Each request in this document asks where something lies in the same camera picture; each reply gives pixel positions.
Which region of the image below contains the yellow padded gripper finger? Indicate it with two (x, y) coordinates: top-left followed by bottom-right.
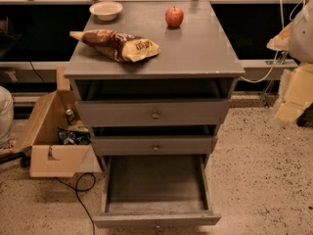
(273, 63), (313, 124)
(266, 23), (293, 51)

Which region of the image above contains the brown chip bag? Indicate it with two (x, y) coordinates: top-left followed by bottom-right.
(69, 29), (160, 63)

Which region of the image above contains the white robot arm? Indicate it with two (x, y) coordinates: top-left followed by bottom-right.
(267, 0), (313, 126)

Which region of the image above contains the grey middle drawer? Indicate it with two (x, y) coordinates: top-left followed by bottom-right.
(92, 135), (217, 156)

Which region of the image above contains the grey drawer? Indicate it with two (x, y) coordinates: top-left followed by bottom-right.
(93, 155), (221, 228)
(92, 135), (217, 156)
(76, 100), (230, 127)

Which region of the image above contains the grey drawer cabinet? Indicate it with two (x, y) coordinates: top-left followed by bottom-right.
(66, 1), (244, 158)

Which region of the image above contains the grey top drawer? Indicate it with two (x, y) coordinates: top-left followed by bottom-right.
(76, 100), (230, 127)

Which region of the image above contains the grey bottom drawer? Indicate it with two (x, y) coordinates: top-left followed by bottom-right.
(93, 155), (221, 228)

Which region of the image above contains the blue snack bag in box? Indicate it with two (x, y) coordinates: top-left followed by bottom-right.
(58, 127), (91, 145)

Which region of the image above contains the red apple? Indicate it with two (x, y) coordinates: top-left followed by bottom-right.
(165, 6), (184, 27)

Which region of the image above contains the white bowl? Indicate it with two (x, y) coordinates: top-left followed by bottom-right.
(89, 1), (123, 22)

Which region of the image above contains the metal can in box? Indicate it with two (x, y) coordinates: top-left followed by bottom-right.
(65, 109), (76, 125)

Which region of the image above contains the cardboard box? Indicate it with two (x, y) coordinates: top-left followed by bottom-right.
(15, 67), (102, 177)

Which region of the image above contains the white clothed person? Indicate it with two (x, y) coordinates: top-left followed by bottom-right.
(0, 86), (14, 152)

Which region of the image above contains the grey wall ledge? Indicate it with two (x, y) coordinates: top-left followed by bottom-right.
(241, 59), (297, 81)

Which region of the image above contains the white hanging cable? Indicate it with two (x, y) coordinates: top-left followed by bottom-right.
(240, 0), (313, 84)

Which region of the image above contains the black floor cable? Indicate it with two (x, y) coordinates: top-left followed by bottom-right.
(53, 172), (97, 235)

